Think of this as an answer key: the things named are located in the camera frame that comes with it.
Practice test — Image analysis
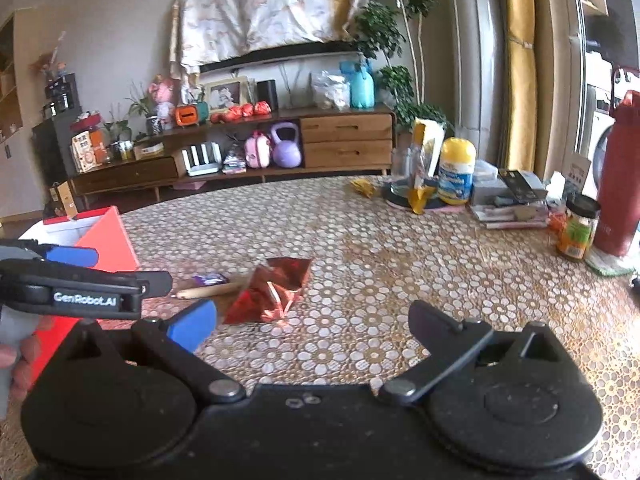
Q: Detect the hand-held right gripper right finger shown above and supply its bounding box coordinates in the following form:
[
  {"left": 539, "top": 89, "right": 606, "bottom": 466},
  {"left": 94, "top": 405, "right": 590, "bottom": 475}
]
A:
[{"left": 380, "top": 301, "right": 566, "bottom": 406}]

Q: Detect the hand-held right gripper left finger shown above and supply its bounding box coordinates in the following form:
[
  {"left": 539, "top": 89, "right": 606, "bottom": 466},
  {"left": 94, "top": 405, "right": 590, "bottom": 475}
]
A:
[{"left": 65, "top": 300, "right": 246, "bottom": 405}]

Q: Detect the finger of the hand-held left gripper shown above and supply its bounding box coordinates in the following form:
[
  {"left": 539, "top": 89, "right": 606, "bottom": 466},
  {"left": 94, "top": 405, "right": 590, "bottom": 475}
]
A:
[
  {"left": 0, "top": 259, "right": 174, "bottom": 319},
  {"left": 0, "top": 244, "right": 99, "bottom": 269}
]

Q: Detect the red and white paper box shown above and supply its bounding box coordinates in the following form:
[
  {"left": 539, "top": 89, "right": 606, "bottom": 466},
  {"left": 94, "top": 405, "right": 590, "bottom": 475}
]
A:
[{"left": 17, "top": 205, "right": 141, "bottom": 392}]

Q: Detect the red-brown foil snack packet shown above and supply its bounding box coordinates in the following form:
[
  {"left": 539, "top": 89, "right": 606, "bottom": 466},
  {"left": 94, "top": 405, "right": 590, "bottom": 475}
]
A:
[{"left": 222, "top": 257, "right": 314, "bottom": 327}]

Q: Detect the person's left hand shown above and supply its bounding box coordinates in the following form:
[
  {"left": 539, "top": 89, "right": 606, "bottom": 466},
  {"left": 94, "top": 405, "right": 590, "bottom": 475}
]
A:
[{"left": 0, "top": 332, "right": 52, "bottom": 402}]

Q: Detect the wooden stick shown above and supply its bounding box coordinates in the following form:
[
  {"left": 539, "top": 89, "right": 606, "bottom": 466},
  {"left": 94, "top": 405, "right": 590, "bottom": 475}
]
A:
[{"left": 171, "top": 280, "right": 251, "bottom": 301}]

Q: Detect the brown carton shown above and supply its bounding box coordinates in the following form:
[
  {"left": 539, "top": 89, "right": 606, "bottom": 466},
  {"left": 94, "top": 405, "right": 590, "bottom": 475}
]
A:
[{"left": 50, "top": 182, "right": 79, "bottom": 219}]

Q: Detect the wooden television cabinet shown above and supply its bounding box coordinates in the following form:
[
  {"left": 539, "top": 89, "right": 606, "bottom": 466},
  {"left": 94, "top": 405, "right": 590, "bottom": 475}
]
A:
[{"left": 70, "top": 102, "right": 398, "bottom": 202}]

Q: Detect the black side cabinet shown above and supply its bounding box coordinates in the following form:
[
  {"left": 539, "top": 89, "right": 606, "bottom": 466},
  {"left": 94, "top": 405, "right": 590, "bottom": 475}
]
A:
[{"left": 32, "top": 115, "right": 81, "bottom": 197}]

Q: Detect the orange and white snack box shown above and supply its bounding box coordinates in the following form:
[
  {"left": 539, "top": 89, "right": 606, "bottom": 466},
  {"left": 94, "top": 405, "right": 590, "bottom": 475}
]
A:
[{"left": 71, "top": 131, "right": 99, "bottom": 174}]

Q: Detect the round dark tray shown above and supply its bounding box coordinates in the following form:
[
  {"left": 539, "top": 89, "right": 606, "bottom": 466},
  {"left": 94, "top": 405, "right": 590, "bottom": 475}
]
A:
[{"left": 382, "top": 185, "right": 451, "bottom": 211}]

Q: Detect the stack of books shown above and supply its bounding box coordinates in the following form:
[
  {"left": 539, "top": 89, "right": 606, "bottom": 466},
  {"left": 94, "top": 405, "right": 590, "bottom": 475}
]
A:
[{"left": 470, "top": 200, "right": 549, "bottom": 231}]

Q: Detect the red gift box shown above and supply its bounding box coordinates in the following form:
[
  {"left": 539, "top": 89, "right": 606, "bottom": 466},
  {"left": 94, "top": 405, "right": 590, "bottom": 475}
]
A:
[{"left": 70, "top": 112, "right": 104, "bottom": 134}]

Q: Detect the white bottle with yellow lid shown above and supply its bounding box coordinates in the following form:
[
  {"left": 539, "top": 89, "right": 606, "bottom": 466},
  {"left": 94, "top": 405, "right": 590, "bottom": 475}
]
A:
[{"left": 438, "top": 137, "right": 477, "bottom": 206}]

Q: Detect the clear glass jar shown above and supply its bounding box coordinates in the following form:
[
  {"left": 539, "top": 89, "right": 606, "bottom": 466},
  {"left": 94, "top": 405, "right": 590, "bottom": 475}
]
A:
[{"left": 391, "top": 147, "right": 419, "bottom": 196}]

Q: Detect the black coffee machine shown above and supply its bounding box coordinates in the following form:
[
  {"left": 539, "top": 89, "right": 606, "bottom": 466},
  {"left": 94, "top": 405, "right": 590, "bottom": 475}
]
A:
[{"left": 44, "top": 72, "right": 81, "bottom": 118}]

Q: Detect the white router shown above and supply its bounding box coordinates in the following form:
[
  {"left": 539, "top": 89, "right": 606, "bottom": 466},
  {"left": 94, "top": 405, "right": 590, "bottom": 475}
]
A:
[{"left": 181, "top": 142, "right": 223, "bottom": 177}]

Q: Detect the small potted plant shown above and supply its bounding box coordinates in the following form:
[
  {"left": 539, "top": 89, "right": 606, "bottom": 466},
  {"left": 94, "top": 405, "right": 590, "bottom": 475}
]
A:
[{"left": 127, "top": 85, "right": 162, "bottom": 137}]

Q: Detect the stack of small cards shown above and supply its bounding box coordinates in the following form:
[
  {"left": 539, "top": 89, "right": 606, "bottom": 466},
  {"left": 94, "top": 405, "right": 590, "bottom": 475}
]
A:
[{"left": 222, "top": 145, "right": 247, "bottom": 175}]

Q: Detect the black box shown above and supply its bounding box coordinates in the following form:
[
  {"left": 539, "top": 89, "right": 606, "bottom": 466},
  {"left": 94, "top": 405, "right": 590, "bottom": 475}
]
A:
[{"left": 499, "top": 169, "right": 547, "bottom": 201}]

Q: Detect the jar with green label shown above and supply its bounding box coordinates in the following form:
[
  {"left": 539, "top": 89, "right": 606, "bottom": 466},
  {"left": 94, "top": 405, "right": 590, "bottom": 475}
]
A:
[{"left": 556, "top": 194, "right": 601, "bottom": 262}]

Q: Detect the yellow and white snack bag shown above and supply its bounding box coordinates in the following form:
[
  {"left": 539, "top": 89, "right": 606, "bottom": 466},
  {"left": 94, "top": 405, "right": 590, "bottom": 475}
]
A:
[{"left": 407, "top": 117, "right": 446, "bottom": 214}]

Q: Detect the orange toy box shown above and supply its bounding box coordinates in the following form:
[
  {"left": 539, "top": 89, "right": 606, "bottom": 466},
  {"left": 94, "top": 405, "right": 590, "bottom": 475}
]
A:
[{"left": 174, "top": 102, "right": 210, "bottom": 127}]

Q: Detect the pink toy backpack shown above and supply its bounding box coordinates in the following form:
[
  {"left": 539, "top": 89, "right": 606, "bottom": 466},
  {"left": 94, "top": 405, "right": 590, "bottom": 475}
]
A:
[{"left": 244, "top": 131, "right": 273, "bottom": 169}]

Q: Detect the pink doll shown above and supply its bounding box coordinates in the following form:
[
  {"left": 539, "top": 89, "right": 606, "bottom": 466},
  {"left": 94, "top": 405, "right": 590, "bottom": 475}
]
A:
[{"left": 149, "top": 77, "right": 177, "bottom": 107}]

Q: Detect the green coaster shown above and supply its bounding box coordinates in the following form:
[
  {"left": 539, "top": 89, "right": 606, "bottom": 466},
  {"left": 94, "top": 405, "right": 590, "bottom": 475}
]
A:
[{"left": 585, "top": 247, "right": 634, "bottom": 277}]

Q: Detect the dried flower bouquet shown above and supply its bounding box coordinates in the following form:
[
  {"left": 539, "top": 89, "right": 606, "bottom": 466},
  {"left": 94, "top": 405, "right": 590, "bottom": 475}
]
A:
[{"left": 32, "top": 32, "right": 69, "bottom": 84}]

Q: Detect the wooden cabinet drawer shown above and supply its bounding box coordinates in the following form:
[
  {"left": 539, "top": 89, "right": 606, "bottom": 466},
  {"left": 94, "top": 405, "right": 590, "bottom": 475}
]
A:
[
  {"left": 301, "top": 113, "right": 393, "bottom": 144},
  {"left": 303, "top": 139, "right": 393, "bottom": 169}
]

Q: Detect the purple kettlebell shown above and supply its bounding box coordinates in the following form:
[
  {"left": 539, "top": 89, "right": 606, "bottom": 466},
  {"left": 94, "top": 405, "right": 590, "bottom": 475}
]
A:
[{"left": 270, "top": 122, "right": 303, "bottom": 169}]

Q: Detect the white card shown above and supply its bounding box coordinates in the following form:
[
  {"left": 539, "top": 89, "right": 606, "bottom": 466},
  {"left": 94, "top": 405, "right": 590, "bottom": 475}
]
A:
[{"left": 562, "top": 152, "right": 592, "bottom": 196}]

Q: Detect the red water bottle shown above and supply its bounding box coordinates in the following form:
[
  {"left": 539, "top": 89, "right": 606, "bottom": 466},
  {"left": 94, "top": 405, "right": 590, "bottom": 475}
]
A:
[{"left": 592, "top": 67, "right": 640, "bottom": 257}]

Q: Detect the black speaker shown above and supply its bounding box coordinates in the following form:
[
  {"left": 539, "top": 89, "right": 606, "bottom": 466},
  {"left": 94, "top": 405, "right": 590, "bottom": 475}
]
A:
[{"left": 256, "top": 80, "right": 279, "bottom": 112}]

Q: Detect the teal plastic jug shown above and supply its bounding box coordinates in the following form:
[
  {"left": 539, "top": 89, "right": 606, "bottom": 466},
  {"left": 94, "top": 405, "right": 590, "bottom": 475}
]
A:
[{"left": 349, "top": 60, "right": 376, "bottom": 109}]

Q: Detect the white washing machine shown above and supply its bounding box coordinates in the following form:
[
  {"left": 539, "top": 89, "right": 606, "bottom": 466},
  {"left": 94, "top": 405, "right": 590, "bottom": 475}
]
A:
[{"left": 582, "top": 85, "right": 616, "bottom": 201}]

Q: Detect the clear plastic bag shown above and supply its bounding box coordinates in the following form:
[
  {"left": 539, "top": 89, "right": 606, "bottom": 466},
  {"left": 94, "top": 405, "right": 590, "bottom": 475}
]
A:
[{"left": 310, "top": 71, "right": 351, "bottom": 111}]

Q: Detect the grey curtain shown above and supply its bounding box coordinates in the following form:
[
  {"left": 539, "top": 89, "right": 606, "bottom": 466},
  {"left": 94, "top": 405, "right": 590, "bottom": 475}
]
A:
[{"left": 447, "top": 0, "right": 506, "bottom": 166}]

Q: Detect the yellow curtain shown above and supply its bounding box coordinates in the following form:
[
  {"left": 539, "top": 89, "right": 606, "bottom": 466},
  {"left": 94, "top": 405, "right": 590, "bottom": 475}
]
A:
[{"left": 505, "top": 0, "right": 539, "bottom": 174}]

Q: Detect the black television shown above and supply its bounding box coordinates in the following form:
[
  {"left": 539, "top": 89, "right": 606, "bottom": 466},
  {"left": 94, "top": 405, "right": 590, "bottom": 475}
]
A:
[{"left": 199, "top": 40, "right": 363, "bottom": 75}]

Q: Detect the floral cloth cover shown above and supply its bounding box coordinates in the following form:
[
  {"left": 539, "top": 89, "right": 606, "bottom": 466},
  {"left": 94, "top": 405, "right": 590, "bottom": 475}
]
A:
[{"left": 170, "top": 0, "right": 373, "bottom": 76}]

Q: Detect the green potted tree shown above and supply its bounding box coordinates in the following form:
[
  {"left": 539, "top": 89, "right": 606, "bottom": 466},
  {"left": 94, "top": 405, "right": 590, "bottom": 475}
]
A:
[{"left": 350, "top": 0, "right": 453, "bottom": 136}]

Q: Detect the white photo frame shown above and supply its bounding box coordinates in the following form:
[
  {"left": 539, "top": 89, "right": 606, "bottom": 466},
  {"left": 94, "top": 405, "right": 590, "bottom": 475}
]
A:
[{"left": 205, "top": 76, "right": 251, "bottom": 113}]

